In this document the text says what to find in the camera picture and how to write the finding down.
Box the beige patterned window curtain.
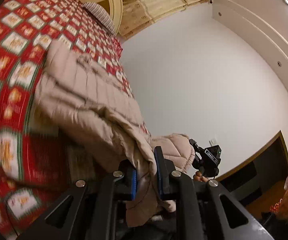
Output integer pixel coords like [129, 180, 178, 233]
[115, 0, 212, 40]

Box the beige quilted puffer jacket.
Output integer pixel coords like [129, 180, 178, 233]
[35, 40, 194, 227]

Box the red teddy-bear patchwork bedspread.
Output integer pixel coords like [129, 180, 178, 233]
[0, 0, 150, 239]

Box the person's right hand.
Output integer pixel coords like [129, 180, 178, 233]
[193, 171, 209, 183]

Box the striped pillow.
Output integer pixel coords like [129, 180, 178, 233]
[83, 2, 115, 34]

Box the dark wooden door frame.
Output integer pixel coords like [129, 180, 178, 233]
[216, 131, 288, 219]

